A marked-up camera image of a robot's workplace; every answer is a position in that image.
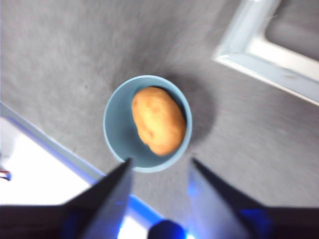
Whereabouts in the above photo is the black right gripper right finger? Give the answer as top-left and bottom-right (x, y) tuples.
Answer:
(188, 158), (319, 239)

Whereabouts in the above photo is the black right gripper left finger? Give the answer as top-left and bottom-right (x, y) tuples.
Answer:
(0, 157), (133, 239)

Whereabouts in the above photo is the blue ribbed bowl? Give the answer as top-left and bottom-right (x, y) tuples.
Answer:
(103, 75), (193, 174)

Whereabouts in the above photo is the brown potato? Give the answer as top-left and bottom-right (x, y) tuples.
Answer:
(131, 86), (187, 156)

